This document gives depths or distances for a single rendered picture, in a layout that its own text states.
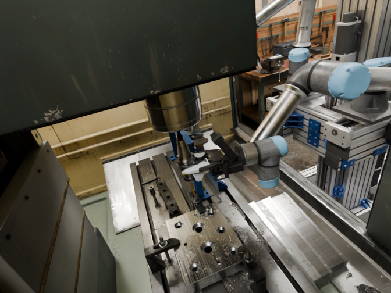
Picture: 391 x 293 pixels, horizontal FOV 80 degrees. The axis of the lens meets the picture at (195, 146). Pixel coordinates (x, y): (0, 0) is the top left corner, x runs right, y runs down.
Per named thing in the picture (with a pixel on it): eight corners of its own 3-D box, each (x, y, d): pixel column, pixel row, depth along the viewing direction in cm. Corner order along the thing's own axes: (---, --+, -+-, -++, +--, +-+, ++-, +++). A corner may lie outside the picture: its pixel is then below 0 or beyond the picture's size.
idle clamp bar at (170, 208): (165, 187, 130) (163, 178, 127) (183, 218, 108) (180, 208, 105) (157, 191, 129) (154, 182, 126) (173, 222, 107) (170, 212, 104)
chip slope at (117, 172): (215, 153, 204) (212, 126, 191) (260, 204, 145) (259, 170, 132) (113, 188, 185) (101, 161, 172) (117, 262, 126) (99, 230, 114)
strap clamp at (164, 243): (183, 253, 93) (175, 227, 85) (185, 260, 90) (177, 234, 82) (150, 266, 90) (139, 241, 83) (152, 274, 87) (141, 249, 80)
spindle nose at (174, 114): (150, 116, 76) (140, 79, 70) (199, 106, 76) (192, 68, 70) (149, 138, 62) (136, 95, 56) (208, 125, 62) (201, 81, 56)
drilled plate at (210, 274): (216, 210, 104) (215, 201, 101) (251, 265, 79) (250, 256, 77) (167, 229, 99) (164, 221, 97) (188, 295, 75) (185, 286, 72)
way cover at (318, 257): (246, 170, 176) (245, 152, 168) (353, 277, 100) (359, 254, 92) (210, 183, 170) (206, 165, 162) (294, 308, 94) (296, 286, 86)
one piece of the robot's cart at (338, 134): (379, 116, 132) (382, 101, 127) (405, 124, 120) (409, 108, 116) (322, 138, 123) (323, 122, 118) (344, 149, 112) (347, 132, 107)
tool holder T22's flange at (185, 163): (178, 158, 80) (177, 152, 79) (196, 156, 79) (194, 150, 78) (176, 170, 74) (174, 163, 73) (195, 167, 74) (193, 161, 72)
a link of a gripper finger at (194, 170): (188, 189, 74) (213, 178, 77) (184, 174, 71) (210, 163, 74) (184, 183, 77) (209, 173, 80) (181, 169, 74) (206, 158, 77)
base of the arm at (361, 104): (365, 99, 123) (369, 80, 118) (395, 107, 110) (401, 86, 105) (342, 107, 119) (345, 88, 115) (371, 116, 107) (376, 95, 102)
